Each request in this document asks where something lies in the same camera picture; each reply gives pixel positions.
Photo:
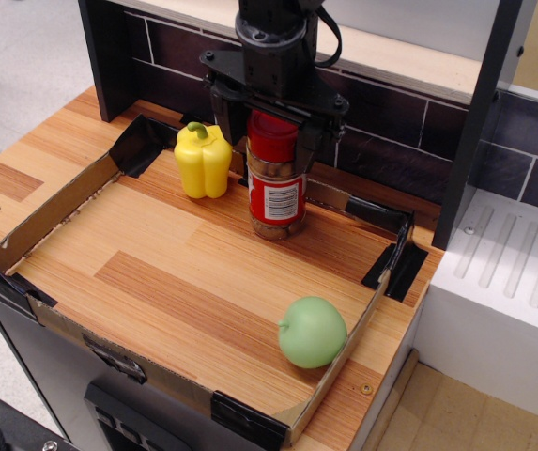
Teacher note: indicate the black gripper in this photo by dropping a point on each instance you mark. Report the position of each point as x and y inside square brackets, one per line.
[279, 77]

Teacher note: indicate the red lid spice bottle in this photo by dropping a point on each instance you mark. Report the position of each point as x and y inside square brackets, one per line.
[276, 187]

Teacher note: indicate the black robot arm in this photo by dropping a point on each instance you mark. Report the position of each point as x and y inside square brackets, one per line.
[283, 18]

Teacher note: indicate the cardboard fence with black tape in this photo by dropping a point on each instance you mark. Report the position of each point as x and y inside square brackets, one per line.
[99, 244]

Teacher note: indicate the yellow toy bell pepper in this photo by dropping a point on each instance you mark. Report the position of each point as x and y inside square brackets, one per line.
[203, 159]

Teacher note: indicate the light wooden shelf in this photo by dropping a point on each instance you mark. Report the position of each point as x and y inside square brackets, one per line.
[389, 61]

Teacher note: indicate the green toy apple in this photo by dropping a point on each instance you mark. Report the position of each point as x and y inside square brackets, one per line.
[311, 333]

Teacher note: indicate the white toy sink drainboard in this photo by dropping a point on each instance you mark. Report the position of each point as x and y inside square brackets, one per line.
[479, 323]

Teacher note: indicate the grey kitchen cabinet front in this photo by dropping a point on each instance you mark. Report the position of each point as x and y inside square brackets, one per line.
[60, 372]

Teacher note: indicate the black oven control panel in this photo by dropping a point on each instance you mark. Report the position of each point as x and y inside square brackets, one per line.
[144, 420]

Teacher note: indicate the dark grey vertical post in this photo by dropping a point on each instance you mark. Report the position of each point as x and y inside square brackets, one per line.
[457, 195]

